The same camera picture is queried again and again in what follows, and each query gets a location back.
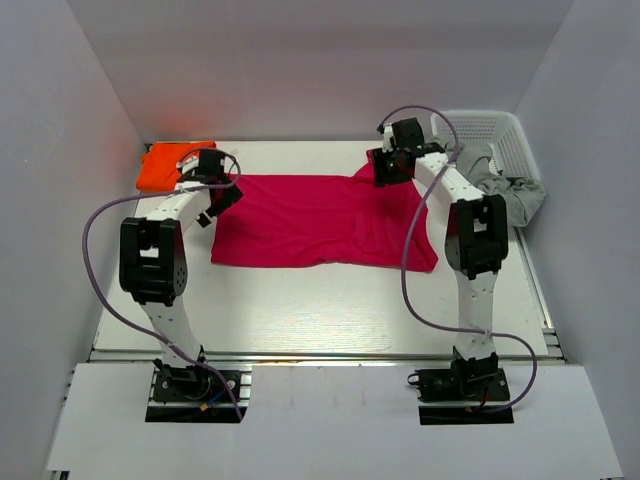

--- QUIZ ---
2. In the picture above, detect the aluminium table edge rail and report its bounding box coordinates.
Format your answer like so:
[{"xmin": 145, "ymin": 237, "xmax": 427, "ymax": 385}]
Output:
[{"xmin": 87, "ymin": 349, "xmax": 569, "ymax": 369}]

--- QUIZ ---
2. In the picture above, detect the folded orange t-shirt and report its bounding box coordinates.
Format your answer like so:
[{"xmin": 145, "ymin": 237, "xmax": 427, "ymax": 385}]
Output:
[{"xmin": 136, "ymin": 141, "xmax": 217, "ymax": 193}]

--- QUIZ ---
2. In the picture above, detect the white plastic laundry basket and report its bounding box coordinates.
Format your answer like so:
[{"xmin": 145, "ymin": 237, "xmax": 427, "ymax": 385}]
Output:
[{"xmin": 430, "ymin": 110, "xmax": 540, "ymax": 191}]

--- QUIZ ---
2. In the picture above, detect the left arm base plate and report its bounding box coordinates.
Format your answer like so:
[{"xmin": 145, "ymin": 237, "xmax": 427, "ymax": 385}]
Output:
[{"xmin": 145, "ymin": 368, "xmax": 250, "ymax": 424}]

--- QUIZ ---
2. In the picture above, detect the crimson red t-shirt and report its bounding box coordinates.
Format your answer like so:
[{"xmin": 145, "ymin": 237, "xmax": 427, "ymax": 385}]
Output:
[{"xmin": 211, "ymin": 163, "xmax": 438, "ymax": 273}]

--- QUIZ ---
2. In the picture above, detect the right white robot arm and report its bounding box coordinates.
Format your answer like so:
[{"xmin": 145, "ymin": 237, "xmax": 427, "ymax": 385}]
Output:
[{"xmin": 369, "ymin": 118, "xmax": 508, "ymax": 399}]

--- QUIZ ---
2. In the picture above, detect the grey t-shirt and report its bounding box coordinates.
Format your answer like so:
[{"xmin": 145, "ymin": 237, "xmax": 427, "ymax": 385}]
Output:
[{"xmin": 411, "ymin": 136, "xmax": 546, "ymax": 228}]

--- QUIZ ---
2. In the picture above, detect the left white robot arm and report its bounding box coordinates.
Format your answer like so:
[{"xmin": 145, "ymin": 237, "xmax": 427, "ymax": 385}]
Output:
[{"xmin": 119, "ymin": 147, "xmax": 242, "ymax": 399}]

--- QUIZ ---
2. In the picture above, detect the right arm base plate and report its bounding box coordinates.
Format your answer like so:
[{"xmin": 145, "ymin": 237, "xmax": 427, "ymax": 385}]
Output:
[{"xmin": 407, "ymin": 368, "xmax": 514, "ymax": 426}]

